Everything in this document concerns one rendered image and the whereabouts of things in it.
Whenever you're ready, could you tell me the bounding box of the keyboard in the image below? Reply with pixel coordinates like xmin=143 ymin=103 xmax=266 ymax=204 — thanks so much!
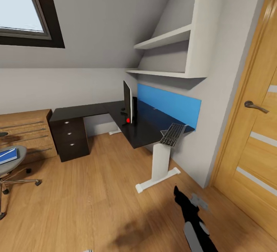
xmin=159 ymin=123 xmax=186 ymax=150

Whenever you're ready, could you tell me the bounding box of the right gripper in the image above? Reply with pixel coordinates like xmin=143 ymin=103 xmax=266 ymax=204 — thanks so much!
xmin=174 ymin=186 xmax=200 ymax=214

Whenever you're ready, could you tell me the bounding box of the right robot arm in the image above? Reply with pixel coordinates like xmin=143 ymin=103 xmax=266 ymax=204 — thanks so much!
xmin=174 ymin=186 xmax=218 ymax=252

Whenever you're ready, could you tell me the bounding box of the folder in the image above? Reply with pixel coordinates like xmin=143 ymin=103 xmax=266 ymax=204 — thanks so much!
xmin=0 ymin=148 xmax=17 ymax=164

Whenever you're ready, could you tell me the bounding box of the monitor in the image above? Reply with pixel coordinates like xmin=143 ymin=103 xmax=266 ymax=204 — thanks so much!
xmin=121 ymin=81 xmax=138 ymax=124

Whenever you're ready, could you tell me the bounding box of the swivel chair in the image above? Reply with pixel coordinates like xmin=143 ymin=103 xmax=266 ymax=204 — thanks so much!
xmin=0 ymin=132 xmax=41 ymax=220

